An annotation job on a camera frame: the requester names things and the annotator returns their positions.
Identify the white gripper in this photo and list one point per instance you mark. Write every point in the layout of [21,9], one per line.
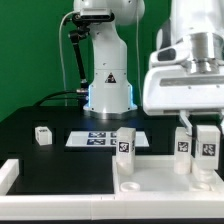
[187,77]

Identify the white square tabletop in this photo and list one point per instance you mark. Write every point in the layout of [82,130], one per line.
[156,174]

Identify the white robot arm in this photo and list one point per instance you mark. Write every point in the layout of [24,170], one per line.
[110,93]

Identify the white U-shaped obstacle fence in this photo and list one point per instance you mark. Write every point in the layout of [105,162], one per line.
[118,205]

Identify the white marker base plate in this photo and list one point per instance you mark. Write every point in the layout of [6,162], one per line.
[91,139]

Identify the camera on black mount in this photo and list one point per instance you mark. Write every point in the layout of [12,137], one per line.
[82,20]

